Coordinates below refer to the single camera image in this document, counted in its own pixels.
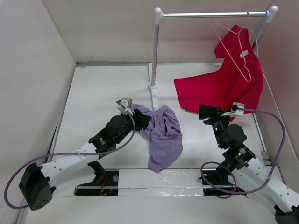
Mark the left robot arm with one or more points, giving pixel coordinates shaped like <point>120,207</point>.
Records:
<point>40,183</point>

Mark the blue wire hanger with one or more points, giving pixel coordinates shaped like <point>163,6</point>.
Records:
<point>255,44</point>

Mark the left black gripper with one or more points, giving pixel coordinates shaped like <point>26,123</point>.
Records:
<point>142,120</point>

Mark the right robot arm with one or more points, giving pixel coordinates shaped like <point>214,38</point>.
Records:
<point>241,172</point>

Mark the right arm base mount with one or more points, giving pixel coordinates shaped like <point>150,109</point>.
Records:
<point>220,178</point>

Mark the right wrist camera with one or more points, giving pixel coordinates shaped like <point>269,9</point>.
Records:
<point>236,110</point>

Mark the purple t shirt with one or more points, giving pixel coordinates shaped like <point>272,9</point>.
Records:
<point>165,137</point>

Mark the white clothes rack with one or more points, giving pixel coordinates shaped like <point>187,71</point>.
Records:
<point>159,15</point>

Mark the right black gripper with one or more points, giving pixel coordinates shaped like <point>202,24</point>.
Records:
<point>205,110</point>

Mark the red t shirt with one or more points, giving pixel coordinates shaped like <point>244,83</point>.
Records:
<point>239,79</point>

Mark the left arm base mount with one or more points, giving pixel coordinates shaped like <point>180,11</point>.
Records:
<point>104,182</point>

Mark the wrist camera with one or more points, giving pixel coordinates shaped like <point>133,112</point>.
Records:
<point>236,110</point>
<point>124,106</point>

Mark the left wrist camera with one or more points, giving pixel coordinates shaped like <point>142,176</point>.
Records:
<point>124,106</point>

